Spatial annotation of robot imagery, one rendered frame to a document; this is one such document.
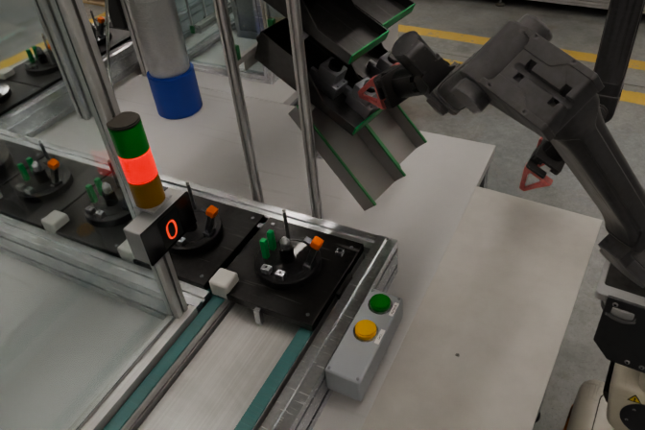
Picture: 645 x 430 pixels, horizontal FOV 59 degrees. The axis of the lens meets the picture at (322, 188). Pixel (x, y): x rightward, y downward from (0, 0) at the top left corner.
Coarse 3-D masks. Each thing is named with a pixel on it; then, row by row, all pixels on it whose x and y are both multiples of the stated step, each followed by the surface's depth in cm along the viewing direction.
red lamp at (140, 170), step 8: (120, 160) 88; (128, 160) 87; (136, 160) 87; (144, 160) 88; (152, 160) 90; (128, 168) 88; (136, 168) 88; (144, 168) 89; (152, 168) 90; (128, 176) 89; (136, 176) 89; (144, 176) 89; (152, 176) 90; (136, 184) 90
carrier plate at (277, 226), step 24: (336, 240) 126; (240, 264) 123; (336, 264) 120; (240, 288) 117; (264, 288) 117; (312, 288) 116; (336, 288) 116; (264, 312) 114; (288, 312) 111; (312, 312) 111
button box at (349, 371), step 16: (368, 304) 112; (400, 304) 112; (384, 320) 109; (400, 320) 115; (352, 336) 107; (384, 336) 107; (336, 352) 104; (352, 352) 104; (368, 352) 104; (384, 352) 109; (336, 368) 102; (352, 368) 101; (368, 368) 102; (336, 384) 103; (352, 384) 100; (368, 384) 104
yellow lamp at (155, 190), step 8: (144, 184) 90; (152, 184) 91; (160, 184) 93; (136, 192) 91; (144, 192) 91; (152, 192) 92; (160, 192) 93; (136, 200) 92; (144, 200) 92; (152, 200) 92; (160, 200) 94; (144, 208) 93
